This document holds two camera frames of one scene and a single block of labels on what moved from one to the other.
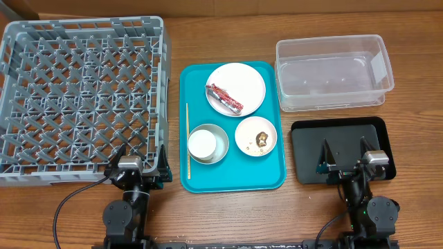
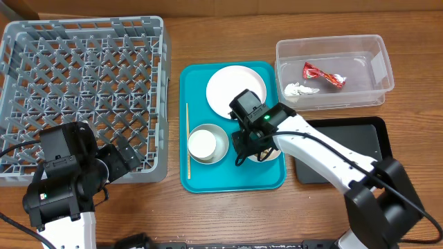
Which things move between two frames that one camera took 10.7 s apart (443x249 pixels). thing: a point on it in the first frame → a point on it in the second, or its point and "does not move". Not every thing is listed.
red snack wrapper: (222, 95) → (311, 72)
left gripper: (163, 169) → (120, 167)
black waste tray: (343, 135) does not move
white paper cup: (201, 144) does not move
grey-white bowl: (221, 141) does not move
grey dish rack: (73, 91) does not move
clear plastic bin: (332, 72) does not move
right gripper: (347, 174) → (243, 144)
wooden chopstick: (188, 141) does not move
